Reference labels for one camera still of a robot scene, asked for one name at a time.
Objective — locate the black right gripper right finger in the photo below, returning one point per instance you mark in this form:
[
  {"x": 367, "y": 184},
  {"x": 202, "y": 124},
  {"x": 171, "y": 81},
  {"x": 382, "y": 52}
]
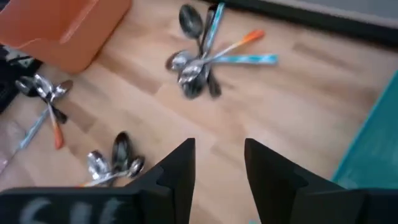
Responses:
[{"x": 273, "y": 186}]

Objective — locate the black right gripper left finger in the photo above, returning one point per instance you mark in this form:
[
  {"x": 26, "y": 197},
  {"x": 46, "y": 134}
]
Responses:
[{"x": 174, "y": 186}]

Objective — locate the orange plastic bin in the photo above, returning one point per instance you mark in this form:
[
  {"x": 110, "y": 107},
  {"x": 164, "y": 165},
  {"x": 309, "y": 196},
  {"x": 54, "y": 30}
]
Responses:
[{"x": 62, "y": 31}]

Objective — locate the teal plastic bin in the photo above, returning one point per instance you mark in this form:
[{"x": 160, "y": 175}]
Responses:
[{"x": 373, "y": 149}]

